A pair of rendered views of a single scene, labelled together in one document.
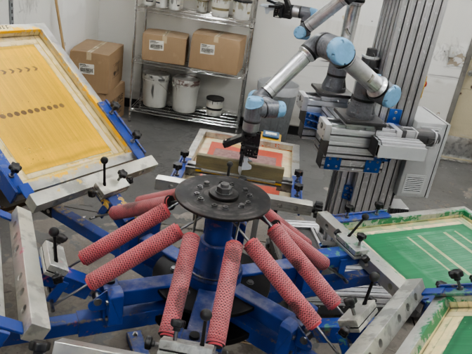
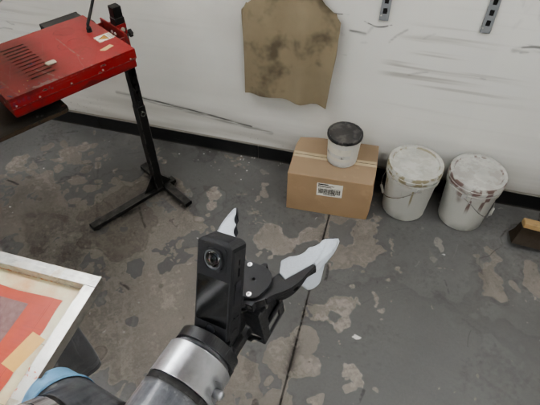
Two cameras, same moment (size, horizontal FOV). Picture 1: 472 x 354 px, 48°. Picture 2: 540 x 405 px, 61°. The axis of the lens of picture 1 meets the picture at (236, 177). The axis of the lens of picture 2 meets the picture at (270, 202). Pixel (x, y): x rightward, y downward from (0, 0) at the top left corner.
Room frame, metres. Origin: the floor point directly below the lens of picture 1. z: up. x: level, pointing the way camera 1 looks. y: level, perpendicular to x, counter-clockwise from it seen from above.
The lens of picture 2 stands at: (3.57, -0.39, 2.13)
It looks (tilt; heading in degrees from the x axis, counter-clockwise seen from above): 47 degrees down; 103
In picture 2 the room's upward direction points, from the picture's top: straight up
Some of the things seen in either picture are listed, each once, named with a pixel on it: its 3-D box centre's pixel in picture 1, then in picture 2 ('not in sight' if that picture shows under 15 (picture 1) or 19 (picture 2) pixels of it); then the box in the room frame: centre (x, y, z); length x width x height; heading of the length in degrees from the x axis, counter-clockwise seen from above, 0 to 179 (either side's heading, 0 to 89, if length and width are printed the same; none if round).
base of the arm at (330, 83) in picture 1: (334, 81); not in sight; (3.23, -0.51, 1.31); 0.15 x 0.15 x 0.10
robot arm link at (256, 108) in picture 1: (254, 109); not in sight; (2.25, -0.04, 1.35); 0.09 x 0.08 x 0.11; 121
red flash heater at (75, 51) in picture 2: not in sight; (56, 59); (2.23, 1.22, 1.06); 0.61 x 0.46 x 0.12; 57
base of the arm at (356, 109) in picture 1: (362, 106); not in sight; (2.74, -0.60, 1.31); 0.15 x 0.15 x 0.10
